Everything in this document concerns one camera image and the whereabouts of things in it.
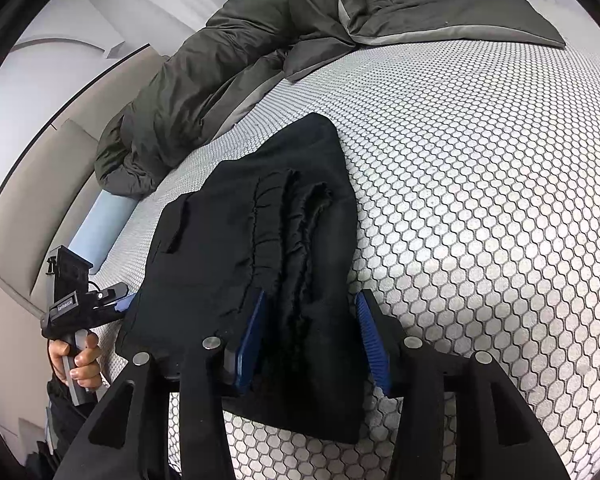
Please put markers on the person's dark clothing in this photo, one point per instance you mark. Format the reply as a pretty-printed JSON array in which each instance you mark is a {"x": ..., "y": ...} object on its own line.
[{"x": 65, "y": 420}]

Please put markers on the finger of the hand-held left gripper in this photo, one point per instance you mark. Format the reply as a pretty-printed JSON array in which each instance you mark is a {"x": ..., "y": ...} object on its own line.
[
  {"x": 112, "y": 291},
  {"x": 124, "y": 304}
]

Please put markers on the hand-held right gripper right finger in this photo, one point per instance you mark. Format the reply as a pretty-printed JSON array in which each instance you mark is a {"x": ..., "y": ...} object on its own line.
[{"x": 375, "y": 345}]

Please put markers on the bed with honeycomb mattress cover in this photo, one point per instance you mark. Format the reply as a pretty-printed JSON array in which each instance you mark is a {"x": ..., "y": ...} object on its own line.
[{"x": 480, "y": 185}]

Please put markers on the person's left hand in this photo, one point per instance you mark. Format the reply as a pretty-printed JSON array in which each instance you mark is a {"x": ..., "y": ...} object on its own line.
[{"x": 85, "y": 360}]

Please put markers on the beige padded headboard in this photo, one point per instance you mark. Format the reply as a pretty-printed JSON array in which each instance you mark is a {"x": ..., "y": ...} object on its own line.
[{"x": 40, "y": 200}]

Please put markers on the dark grey duvet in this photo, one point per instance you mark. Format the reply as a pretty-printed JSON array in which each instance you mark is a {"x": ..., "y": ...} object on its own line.
[{"x": 230, "y": 60}]

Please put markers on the light blue bolster pillow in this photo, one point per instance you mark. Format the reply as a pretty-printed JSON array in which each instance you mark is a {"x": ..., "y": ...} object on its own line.
[{"x": 100, "y": 230}]

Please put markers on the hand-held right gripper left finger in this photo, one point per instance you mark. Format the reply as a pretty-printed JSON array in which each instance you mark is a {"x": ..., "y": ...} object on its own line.
[{"x": 250, "y": 345}]

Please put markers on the black pants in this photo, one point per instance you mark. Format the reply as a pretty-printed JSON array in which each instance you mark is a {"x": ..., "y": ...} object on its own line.
[{"x": 290, "y": 220}]

